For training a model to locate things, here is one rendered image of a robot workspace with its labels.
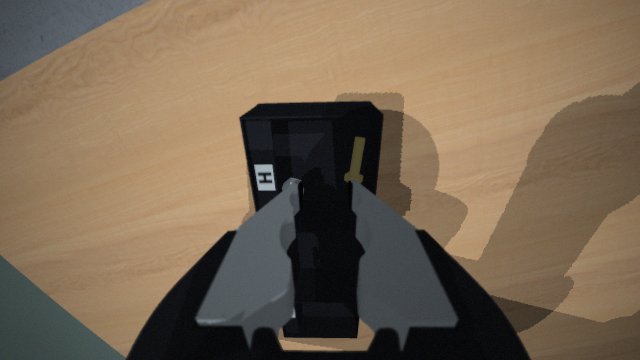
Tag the olive-yellow bolt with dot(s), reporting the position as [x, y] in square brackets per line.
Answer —
[356, 161]

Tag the grey hex nut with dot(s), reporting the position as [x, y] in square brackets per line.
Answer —
[288, 182]

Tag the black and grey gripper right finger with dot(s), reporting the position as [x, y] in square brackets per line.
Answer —
[410, 283]

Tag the black rack of three labelled bins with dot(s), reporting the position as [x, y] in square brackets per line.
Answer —
[313, 142]

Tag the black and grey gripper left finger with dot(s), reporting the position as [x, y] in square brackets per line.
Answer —
[243, 282]

